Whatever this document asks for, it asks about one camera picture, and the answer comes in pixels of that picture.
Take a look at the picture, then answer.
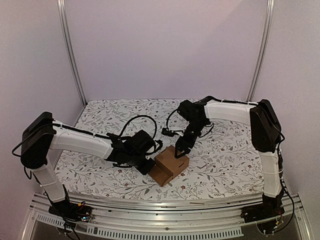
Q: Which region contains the brown cardboard box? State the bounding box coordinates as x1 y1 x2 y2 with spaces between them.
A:
148 145 190 187

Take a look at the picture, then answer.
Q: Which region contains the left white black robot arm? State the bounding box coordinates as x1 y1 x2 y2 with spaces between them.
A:
11 111 162 217

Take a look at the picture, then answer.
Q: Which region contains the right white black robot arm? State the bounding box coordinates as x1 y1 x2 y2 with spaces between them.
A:
174 96 285 218

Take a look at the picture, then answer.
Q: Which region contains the floral patterned table mat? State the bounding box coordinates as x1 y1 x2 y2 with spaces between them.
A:
55 99 264 201

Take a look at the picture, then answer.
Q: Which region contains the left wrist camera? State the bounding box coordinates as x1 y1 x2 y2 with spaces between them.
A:
154 139 163 152

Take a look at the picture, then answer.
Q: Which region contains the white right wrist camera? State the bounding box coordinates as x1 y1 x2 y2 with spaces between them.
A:
161 127 185 137

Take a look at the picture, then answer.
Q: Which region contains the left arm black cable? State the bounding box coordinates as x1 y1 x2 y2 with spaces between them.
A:
119 114 158 141

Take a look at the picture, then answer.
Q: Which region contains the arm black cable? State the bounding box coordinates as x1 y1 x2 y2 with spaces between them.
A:
165 95 251 133
119 114 158 141

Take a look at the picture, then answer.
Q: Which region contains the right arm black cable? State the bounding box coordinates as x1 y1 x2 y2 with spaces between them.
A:
165 95 251 133

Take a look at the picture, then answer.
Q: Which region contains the aluminium front rail frame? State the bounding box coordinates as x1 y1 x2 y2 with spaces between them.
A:
21 191 313 240

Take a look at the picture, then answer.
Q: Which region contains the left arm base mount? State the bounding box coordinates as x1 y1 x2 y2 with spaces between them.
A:
48 193 93 222

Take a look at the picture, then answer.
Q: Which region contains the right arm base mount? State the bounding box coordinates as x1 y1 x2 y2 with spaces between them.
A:
240 194 285 223

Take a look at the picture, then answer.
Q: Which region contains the right aluminium corner post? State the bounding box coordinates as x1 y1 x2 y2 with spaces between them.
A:
246 0 275 102

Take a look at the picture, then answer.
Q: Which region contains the aluminium corner post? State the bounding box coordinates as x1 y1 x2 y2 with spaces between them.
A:
56 0 88 107
246 0 275 102

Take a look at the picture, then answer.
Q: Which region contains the left aluminium corner post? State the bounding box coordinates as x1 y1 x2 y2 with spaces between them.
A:
56 0 88 107

